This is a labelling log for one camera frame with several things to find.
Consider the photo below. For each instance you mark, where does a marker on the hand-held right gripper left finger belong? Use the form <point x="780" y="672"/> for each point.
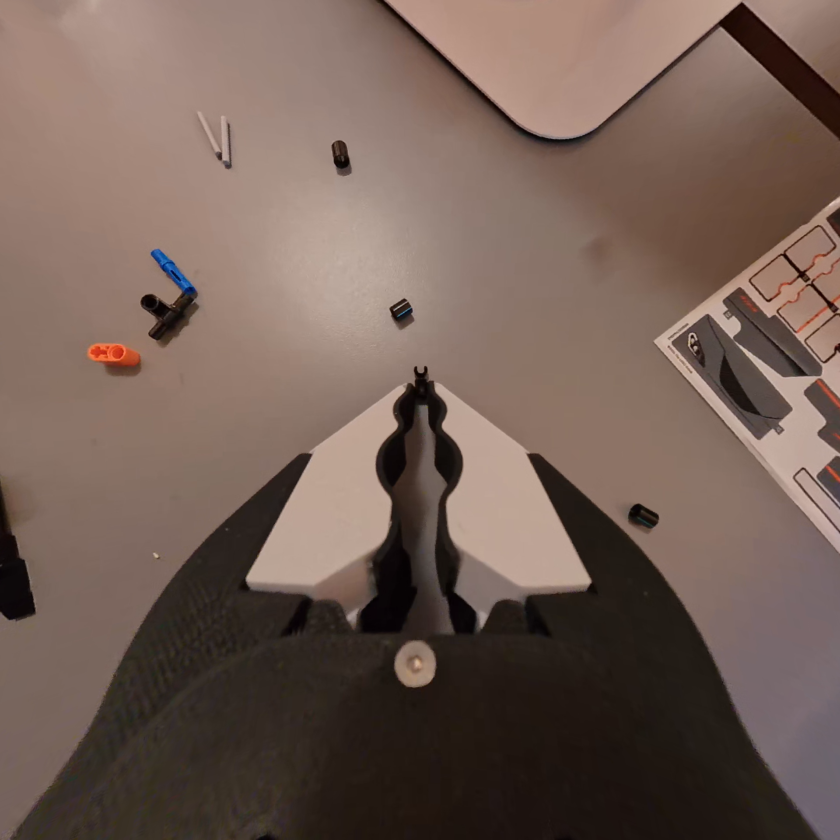
<point x="321" y="518"/>

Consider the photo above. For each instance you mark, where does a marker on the orange lego connector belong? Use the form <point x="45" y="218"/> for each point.
<point x="113" y="355"/>

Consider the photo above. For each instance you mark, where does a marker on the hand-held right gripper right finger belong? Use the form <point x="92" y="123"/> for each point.
<point x="512" y="518"/>

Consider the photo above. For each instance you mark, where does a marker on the black lego axle with connector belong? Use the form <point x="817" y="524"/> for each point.
<point x="14" y="571"/>

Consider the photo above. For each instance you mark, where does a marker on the lego sticker sheet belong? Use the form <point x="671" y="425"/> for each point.
<point x="774" y="394"/>

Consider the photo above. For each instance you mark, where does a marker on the black lego pin connector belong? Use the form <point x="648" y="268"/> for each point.
<point x="169" y="315"/>

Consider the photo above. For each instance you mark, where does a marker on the black lego bush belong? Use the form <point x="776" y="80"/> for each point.
<point x="401" y="310"/>
<point x="340" y="154"/>
<point x="643" y="516"/>

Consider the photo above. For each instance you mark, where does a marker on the black lego clip pin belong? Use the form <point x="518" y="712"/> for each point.
<point x="422" y="384"/>

